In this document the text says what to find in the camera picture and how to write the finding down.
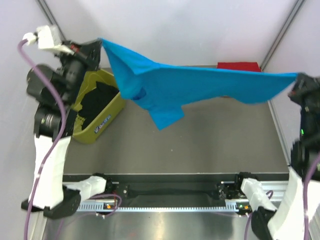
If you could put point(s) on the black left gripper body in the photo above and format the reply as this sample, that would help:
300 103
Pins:
91 65

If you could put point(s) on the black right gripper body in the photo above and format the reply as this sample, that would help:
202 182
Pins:
306 95

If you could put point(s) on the blue t shirt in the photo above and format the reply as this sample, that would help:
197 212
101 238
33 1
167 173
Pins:
164 89

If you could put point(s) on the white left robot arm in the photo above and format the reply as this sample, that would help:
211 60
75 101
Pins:
56 91

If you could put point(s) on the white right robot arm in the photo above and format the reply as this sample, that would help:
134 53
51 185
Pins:
290 220

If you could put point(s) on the black t shirt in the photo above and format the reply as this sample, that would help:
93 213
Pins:
95 101

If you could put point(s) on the red folded t shirt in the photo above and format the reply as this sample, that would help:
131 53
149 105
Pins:
239 66

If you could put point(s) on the olive green plastic bin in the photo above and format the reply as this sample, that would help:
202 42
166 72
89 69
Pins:
90 134

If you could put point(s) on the left corner aluminium post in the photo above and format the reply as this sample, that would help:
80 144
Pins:
44 7

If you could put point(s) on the corner aluminium post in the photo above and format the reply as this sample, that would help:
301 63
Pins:
44 7
297 6

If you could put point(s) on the right corner aluminium post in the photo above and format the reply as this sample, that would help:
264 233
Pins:
297 6

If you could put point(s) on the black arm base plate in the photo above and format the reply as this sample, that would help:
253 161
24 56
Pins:
208 188

